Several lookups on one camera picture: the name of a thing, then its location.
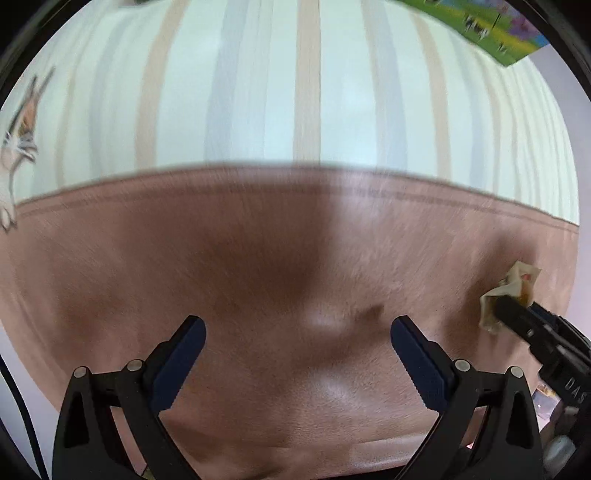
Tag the striped cream and brown blanket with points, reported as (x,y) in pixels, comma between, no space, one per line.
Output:
(295,230)

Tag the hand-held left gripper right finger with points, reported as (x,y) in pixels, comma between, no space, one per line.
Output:
(420,364)

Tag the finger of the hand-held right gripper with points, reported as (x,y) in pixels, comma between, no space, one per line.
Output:
(515,316)
(561,330)

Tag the green cow print cloth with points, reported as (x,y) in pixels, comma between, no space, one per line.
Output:
(489,27)

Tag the beige snack packet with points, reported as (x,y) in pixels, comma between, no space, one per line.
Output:
(508,284)

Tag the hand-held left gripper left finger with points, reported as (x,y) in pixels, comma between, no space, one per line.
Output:
(180,364)

